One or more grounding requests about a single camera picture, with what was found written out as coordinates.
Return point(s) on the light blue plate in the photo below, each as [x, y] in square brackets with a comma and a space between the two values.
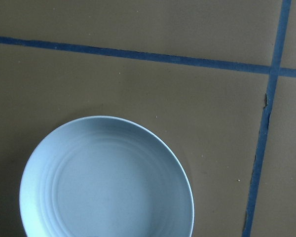
[104, 176]

